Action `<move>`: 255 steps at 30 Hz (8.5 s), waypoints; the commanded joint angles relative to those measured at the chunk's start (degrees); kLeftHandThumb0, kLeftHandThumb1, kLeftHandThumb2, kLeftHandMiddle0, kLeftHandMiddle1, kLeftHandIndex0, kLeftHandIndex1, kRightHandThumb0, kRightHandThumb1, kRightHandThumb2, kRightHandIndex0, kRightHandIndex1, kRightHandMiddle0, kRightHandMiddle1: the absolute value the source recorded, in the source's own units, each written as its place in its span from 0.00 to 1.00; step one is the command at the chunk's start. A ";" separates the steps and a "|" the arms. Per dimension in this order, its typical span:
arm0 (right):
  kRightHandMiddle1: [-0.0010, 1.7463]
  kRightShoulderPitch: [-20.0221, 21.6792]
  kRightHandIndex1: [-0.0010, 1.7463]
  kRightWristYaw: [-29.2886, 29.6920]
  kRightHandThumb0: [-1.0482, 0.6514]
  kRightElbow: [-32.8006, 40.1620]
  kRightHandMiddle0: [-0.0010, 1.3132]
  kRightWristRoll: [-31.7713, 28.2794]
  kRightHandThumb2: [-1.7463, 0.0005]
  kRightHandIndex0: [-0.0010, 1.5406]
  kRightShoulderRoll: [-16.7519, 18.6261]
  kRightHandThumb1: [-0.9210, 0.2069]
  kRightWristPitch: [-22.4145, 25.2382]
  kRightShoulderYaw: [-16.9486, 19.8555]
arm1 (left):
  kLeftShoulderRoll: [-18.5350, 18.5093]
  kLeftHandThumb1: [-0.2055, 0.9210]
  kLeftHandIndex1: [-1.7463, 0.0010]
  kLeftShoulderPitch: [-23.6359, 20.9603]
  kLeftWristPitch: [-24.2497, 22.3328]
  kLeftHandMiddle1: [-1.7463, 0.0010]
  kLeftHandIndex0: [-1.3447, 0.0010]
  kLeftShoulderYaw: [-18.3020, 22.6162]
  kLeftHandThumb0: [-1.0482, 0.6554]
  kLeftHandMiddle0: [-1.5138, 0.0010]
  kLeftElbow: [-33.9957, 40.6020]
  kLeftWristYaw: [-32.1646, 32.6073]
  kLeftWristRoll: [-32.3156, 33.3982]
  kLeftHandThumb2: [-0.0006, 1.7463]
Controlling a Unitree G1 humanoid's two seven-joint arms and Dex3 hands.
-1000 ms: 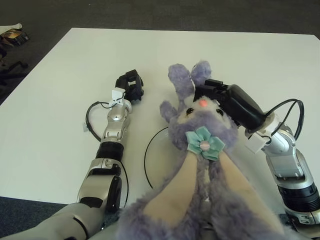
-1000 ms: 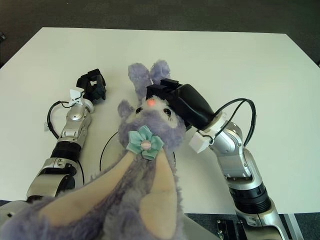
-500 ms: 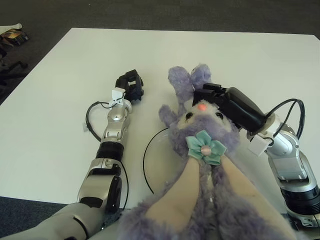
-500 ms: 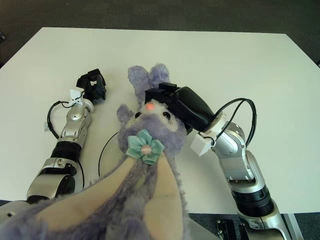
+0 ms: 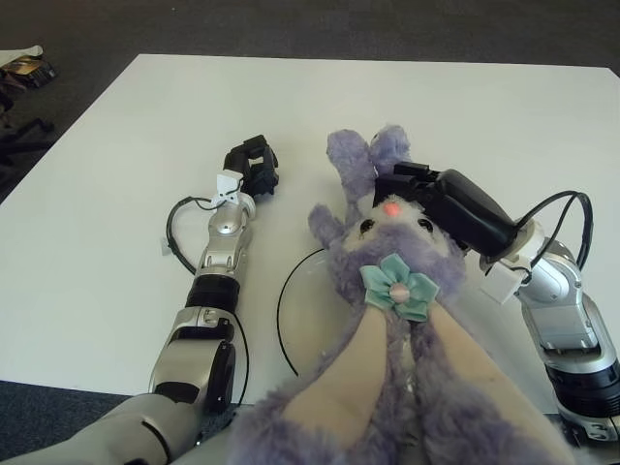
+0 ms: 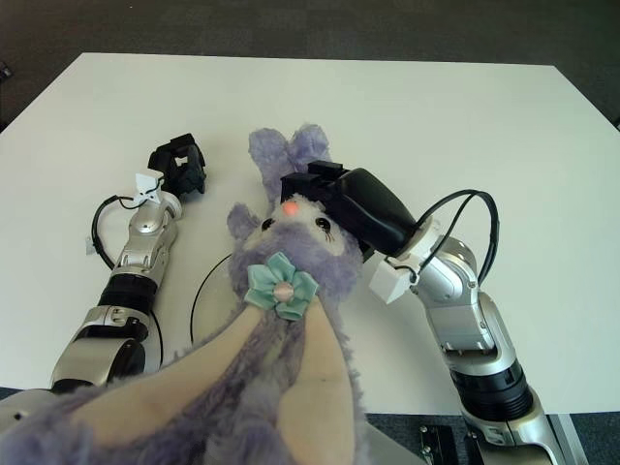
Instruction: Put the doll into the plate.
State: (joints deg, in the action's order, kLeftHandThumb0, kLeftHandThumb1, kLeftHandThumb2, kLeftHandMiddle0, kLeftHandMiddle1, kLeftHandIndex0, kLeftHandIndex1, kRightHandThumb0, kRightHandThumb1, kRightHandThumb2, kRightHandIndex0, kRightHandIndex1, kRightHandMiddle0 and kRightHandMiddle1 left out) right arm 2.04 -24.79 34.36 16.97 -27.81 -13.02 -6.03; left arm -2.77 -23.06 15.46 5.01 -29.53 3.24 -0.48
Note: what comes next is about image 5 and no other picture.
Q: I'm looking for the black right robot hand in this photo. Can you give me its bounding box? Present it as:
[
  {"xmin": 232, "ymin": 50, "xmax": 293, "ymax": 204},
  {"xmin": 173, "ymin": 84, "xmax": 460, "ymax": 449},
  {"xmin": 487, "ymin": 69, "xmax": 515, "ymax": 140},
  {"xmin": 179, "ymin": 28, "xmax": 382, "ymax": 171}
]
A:
[{"xmin": 372, "ymin": 163, "xmax": 548, "ymax": 306}]

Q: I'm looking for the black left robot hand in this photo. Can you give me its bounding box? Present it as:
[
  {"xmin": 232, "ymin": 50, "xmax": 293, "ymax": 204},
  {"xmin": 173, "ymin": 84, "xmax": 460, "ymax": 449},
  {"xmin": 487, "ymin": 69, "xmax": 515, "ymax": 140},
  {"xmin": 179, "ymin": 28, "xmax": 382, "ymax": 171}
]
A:
[{"xmin": 215, "ymin": 135, "xmax": 280, "ymax": 205}]

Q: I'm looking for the purple plush bunny doll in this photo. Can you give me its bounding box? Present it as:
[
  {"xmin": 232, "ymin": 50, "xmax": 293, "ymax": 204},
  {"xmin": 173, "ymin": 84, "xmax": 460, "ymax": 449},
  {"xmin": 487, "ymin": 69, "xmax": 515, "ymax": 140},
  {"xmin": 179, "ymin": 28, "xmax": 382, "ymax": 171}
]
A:
[{"xmin": 225, "ymin": 124, "xmax": 577, "ymax": 465}]

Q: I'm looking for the white plate with black rim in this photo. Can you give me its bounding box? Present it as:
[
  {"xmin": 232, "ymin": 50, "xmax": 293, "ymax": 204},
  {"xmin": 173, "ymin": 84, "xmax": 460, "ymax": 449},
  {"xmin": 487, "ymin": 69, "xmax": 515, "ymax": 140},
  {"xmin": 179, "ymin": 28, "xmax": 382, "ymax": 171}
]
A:
[{"xmin": 276, "ymin": 246, "xmax": 340, "ymax": 379}]

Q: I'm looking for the black stand on floor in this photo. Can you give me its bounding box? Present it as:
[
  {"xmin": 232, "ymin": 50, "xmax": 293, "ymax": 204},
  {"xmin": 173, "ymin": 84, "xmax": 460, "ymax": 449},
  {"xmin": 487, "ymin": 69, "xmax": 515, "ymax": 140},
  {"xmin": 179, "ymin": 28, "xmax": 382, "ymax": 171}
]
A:
[{"xmin": 0, "ymin": 118, "xmax": 55, "ymax": 166}]

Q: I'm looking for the dark bag on floor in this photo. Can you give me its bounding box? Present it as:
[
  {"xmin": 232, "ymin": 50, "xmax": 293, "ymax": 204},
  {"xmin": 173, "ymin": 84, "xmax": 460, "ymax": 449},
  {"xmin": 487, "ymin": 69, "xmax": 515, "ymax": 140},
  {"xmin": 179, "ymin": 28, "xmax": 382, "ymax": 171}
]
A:
[{"xmin": 0, "ymin": 72, "xmax": 16, "ymax": 127}]

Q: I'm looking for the white cloth on floor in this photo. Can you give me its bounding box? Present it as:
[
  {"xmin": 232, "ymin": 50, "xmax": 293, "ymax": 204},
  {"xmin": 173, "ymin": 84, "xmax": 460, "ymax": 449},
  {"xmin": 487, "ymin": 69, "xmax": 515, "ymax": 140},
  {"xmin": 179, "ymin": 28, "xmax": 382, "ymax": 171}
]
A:
[{"xmin": 0, "ymin": 45, "xmax": 44, "ymax": 67}]

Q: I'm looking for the grey robot torso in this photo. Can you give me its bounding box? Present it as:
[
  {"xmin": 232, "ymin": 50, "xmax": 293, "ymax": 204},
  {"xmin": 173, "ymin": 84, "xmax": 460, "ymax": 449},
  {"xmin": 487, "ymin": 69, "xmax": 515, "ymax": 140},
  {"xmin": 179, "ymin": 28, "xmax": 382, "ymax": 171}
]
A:
[{"xmin": 0, "ymin": 391, "xmax": 233, "ymax": 465}]

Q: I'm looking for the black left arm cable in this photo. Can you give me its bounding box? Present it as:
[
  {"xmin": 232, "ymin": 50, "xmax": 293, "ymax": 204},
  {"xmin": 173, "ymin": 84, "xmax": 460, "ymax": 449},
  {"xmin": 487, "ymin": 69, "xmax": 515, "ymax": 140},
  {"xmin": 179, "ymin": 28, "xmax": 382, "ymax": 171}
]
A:
[{"xmin": 166, "ymin": 194, "xmax": 219, "ymax": 272}]

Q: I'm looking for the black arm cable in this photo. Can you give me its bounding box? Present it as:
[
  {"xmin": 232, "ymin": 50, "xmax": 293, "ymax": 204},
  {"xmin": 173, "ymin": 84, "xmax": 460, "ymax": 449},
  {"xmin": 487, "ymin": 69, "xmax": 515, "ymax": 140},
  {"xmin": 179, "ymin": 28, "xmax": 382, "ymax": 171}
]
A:
[
  {"xmin": 512, "ymin": 191, "xmax": 596, "ymax": 270},
  {"xmin": 166, "ymin": 194, "xmax": 219, "ymax": 272}
]

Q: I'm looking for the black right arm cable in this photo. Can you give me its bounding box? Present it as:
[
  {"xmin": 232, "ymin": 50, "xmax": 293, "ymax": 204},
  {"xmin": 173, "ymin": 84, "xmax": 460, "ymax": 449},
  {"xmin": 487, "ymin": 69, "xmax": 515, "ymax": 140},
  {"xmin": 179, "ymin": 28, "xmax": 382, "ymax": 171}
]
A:
[{"xmin": 512, "ymin": 191, "xmax": 596, "ymax": 270}]

